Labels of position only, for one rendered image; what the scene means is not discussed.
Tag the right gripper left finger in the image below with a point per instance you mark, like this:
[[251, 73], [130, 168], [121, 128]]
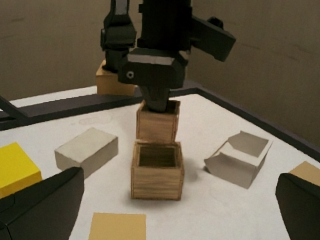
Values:
[[46, 210]]

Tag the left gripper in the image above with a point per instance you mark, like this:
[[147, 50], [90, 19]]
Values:
[[157, 72]]

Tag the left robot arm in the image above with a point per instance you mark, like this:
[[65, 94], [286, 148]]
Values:
[[206, 35]]

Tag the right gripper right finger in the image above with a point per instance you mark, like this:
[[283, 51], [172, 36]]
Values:
[[299, 204]]

